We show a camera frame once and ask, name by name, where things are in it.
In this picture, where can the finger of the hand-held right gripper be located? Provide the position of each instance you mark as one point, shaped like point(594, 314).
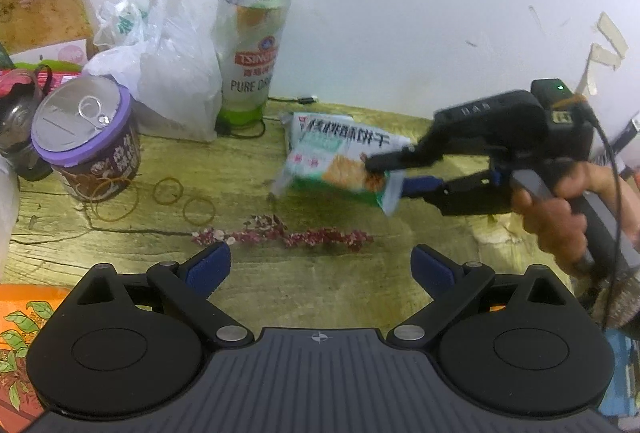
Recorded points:
point(465, 198)
point(400, 159)

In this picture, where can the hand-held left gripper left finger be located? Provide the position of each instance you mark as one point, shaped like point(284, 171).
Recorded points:
point(210, 265)

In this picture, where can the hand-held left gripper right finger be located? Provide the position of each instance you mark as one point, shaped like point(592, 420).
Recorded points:
point(430, 268)

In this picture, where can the green biscuit packet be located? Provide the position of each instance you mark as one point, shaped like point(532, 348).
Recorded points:
point(330, 153)

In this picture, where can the orange illustrated box lid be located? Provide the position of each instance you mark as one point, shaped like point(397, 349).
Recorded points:
point(25, 328)

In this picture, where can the person's right hand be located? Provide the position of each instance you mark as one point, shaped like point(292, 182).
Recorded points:
point(550, 223)

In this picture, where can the clear plastic wrap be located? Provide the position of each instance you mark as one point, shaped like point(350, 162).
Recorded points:
point(495, 230)

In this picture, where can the small rubber band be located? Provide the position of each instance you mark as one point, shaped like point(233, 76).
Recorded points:
point(183, 211)
point(153, 191)

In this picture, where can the large rubber band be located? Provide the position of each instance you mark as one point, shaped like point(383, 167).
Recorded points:
point(112, 219)

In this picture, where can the black pole with label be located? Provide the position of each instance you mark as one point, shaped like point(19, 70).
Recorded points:
point(631, 133)

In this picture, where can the purple-lidded food can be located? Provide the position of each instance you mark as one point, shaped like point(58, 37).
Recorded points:
point(95, 163)

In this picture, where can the green and white beer can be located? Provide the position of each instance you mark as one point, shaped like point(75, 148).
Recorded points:
point(250, 63)

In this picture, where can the white plastic bag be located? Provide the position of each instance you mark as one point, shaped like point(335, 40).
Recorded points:
point(170, 78)

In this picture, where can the blue box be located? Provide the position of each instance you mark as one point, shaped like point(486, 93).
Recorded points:
point(622, 373)

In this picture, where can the dark glass jar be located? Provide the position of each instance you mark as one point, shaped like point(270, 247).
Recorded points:
point(20, 128)

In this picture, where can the pink paper card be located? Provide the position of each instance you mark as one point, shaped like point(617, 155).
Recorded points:
point(72, 52)

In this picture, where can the green plastic item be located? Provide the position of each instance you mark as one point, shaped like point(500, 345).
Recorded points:
point(50, 65)

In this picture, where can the peeling wall tape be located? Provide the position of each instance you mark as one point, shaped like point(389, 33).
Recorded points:
point(612, 33)

